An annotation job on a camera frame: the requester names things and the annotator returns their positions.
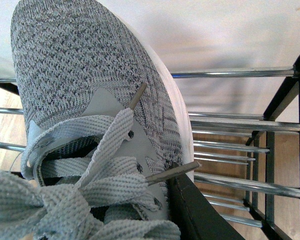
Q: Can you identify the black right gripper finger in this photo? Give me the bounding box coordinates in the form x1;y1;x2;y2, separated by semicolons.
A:
168;174;243;240

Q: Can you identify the black metal shoe rack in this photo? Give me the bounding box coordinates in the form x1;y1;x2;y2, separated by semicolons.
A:
0;48;300;240

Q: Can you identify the grey knit sneaker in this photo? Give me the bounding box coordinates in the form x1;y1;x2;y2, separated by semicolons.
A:
0;0;194;240

